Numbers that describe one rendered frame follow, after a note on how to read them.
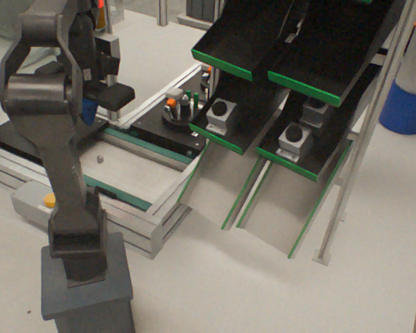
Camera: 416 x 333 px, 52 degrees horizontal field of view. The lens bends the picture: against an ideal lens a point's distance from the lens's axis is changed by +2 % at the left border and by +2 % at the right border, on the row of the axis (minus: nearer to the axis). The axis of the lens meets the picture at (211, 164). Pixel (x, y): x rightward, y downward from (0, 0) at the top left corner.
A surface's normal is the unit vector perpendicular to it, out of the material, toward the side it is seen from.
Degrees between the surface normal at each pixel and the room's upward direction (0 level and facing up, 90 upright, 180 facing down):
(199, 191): 45
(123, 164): 0
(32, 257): 0
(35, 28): 67
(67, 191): 101
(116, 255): 0
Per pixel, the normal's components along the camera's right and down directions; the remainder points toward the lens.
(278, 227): -0.39, -0.22
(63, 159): 0.09, 0.76
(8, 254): 0.06, -0.77
